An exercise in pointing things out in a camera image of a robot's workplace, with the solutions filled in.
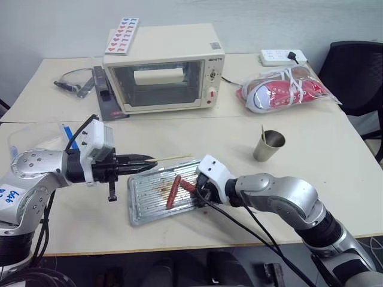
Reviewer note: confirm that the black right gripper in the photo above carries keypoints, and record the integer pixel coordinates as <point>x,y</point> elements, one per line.
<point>207,187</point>

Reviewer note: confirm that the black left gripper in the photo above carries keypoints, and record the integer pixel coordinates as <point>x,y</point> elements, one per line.
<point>104,172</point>

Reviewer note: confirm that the red sausage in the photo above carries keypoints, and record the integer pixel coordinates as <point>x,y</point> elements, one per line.
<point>173,191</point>
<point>188,185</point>

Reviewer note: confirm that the thin wooden skewer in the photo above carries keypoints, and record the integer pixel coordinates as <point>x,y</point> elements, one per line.
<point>262,133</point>
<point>173,158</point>

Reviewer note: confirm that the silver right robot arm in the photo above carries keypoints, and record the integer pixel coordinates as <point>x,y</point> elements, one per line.
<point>284,194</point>

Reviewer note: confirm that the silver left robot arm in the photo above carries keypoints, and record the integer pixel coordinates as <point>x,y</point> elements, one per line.
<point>36,165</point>

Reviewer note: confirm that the ribbed metal baking tray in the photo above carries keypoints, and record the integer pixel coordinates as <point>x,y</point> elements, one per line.
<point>149,197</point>

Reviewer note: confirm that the steel cup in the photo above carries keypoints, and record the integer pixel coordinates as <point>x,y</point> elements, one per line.
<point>266,149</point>

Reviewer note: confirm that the black flat oven tray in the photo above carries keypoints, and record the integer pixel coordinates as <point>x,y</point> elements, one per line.
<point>104,89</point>

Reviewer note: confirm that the blue white pen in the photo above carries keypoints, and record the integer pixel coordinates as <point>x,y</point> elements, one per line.
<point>67,133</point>

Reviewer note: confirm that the dark rounded shape under table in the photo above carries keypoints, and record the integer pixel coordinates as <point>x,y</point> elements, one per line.
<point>163,272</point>
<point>229,269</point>

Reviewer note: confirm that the crumpled clear plastic bag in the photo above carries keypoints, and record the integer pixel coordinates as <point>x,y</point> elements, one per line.
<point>39,139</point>

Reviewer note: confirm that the cream toaster oven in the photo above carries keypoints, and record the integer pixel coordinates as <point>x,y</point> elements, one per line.
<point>161,68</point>

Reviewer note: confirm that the clear bag with black tool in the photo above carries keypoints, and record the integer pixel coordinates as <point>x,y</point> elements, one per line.
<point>67,83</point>

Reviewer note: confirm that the heart sticker sheet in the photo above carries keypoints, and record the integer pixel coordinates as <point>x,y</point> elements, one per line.
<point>113,42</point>
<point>128,36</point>

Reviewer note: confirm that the red white sneaker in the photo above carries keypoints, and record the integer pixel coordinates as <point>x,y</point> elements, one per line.
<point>278,91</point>

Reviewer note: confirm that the clear plastic shoe bag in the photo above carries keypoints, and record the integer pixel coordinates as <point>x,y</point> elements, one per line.
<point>287,89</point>

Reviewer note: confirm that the white power strip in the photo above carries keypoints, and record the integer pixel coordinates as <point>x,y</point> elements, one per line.
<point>275,57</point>

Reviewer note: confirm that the black power plug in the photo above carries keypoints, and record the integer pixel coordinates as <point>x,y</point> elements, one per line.
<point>292,56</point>

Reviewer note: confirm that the black office chair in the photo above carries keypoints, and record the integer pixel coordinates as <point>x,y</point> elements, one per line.
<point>353,77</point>

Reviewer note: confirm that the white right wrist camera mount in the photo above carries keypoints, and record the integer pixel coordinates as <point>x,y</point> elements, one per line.
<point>215,170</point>

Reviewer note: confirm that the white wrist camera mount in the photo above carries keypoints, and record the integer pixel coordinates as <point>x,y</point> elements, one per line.
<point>215,170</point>
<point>96,138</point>

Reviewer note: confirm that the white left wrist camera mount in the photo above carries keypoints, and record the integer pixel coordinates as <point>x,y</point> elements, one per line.
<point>96,138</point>

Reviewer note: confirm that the grey metal bracket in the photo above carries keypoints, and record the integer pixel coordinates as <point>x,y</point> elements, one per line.
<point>85,87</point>

